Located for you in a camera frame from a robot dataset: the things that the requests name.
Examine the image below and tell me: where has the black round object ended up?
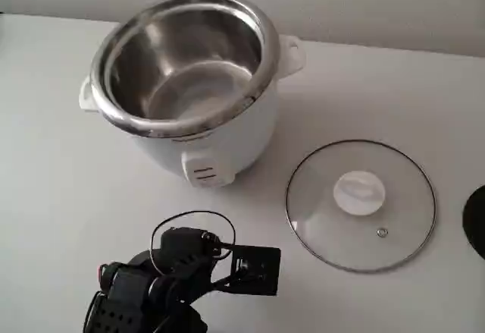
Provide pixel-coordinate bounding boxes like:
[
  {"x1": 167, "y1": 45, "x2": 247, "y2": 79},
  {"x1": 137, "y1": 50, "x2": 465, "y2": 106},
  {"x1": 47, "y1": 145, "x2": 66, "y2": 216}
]
[{"x1": 462, "y1": 184, "x2": 485, "y2": 260}]

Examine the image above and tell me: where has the stainless steel inner pot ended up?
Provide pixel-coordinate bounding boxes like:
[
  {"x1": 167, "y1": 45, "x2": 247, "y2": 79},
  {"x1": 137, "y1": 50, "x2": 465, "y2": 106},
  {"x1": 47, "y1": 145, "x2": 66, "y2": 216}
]
[{"x1": 90, "y1": 0, "x2": 280, "y2": 139}]

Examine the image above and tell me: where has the glass lid with white knob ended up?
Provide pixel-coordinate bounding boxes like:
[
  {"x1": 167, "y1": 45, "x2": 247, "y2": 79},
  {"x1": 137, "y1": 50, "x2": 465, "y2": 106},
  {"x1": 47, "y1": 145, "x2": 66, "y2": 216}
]
[{"x1": 285, "y1": 139, "x2": 437, "y2": 273}]

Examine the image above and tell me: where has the white rice cooker body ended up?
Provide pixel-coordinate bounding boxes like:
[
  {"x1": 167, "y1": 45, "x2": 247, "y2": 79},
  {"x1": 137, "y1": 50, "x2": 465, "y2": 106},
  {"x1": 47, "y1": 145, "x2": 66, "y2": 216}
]
[{"x1": 78, "y1": 0, "x2": 306, "y2": 190}]

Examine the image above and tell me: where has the thin black cable loop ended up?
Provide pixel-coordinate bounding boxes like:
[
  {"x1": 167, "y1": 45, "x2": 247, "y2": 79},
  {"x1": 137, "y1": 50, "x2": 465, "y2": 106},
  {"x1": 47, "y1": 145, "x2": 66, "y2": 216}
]
[{"x1": 150, "y1": 210, "x2": 236, "y2": 273}]

